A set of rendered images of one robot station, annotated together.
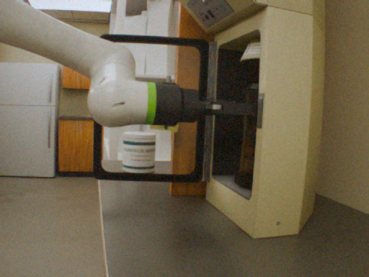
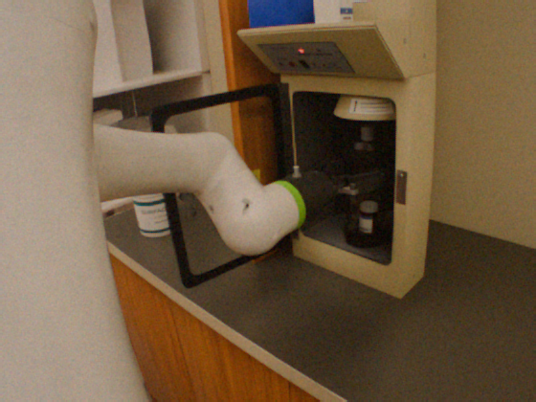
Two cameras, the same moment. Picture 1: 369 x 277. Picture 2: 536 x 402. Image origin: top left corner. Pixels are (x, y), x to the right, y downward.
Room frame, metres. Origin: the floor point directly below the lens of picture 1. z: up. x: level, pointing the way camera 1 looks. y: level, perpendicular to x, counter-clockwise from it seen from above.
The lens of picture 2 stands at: (0.16, 0.42, 1.51)
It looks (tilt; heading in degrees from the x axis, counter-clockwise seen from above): 23 degrees down; 332
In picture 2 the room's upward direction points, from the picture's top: 5 degrees counter-clockwise
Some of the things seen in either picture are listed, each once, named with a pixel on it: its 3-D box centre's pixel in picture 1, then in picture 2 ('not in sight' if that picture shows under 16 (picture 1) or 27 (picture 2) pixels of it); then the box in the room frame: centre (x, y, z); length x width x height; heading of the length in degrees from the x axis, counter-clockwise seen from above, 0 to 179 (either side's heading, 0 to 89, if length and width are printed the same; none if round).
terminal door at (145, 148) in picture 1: (150, 108); (230, 185); (0.94, 0.10, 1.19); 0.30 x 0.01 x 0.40; 98
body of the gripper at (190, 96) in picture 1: (198, 106); (322, 187); (0.77, -0.03, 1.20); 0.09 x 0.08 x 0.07; 105
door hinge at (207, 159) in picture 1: (209, 111); (288, 166); (0.96, -0.06, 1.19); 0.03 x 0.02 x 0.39; 15
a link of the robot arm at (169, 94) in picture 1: (166, 102); (297, 197); (0.76, 0.04, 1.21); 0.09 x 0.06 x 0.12; 15
